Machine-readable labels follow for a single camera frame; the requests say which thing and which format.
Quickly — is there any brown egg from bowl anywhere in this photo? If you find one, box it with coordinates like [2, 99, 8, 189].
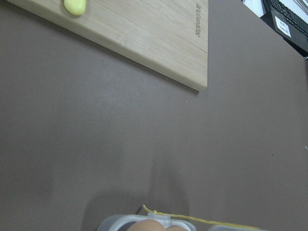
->
[128, 219, 166, 231]

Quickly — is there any clear plastic egg box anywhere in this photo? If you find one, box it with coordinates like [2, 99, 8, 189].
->
[97, 205, 260, 231]

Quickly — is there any wooden cutting board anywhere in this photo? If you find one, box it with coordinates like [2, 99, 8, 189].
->
[14, 0, 209, 91]

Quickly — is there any yellow plastic knife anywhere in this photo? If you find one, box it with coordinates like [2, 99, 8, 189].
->
[64, 0, 87, 16]

